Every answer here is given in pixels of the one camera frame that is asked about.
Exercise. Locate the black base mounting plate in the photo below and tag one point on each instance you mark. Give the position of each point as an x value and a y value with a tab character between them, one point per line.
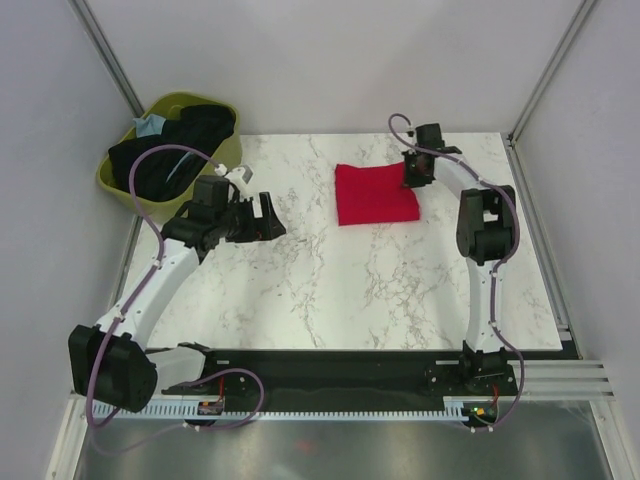
305	381

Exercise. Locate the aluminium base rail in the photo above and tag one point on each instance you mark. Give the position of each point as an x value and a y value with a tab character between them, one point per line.
551	380

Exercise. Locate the white slotted cable duct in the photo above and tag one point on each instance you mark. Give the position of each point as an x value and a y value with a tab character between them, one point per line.
194	410

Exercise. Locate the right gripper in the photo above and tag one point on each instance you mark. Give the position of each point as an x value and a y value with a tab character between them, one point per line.
408	180

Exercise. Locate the olive green plastic bin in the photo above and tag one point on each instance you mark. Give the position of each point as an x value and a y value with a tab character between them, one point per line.
228	154

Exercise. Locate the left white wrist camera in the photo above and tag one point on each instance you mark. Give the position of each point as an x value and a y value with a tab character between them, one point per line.
241	177

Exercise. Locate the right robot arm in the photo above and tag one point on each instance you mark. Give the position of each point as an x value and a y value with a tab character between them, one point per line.
487	233

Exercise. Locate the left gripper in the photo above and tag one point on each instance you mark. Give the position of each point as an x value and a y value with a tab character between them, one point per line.
267	227

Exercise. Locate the red t shirt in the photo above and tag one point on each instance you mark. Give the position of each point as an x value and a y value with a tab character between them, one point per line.
373	195

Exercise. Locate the right aluminium frame post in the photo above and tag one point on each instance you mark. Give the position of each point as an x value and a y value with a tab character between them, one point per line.
567	40

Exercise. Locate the black t shirt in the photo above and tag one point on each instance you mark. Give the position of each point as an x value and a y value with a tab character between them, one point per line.
166	174

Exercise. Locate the light blue t shirt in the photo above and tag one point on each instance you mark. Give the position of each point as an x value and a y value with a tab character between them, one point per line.
151	125

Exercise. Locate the aluminium frame post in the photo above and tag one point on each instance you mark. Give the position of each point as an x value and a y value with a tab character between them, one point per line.
567	40
92	27

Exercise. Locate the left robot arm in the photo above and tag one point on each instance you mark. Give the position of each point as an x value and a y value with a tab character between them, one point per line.
110	362

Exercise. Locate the left aluminium frame post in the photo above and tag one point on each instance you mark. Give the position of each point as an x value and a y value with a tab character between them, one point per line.
92	27

